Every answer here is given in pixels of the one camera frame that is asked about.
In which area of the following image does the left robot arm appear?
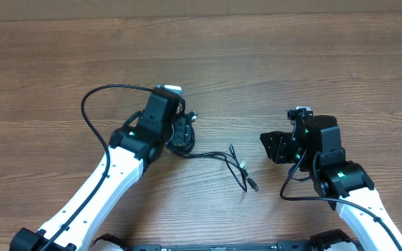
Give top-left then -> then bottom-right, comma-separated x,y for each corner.
9,85 -> 184,250

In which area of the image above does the thin black audio cable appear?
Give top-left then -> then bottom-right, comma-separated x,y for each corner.
186,143 -> 249,193

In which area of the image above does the thick black USB cable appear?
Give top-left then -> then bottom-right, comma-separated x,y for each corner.
165,97 -> 260,193

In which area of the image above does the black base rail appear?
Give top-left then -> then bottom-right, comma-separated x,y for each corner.
127,241 -> 319,251

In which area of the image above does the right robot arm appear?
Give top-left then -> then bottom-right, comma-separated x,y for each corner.
260,107 -> 402,250

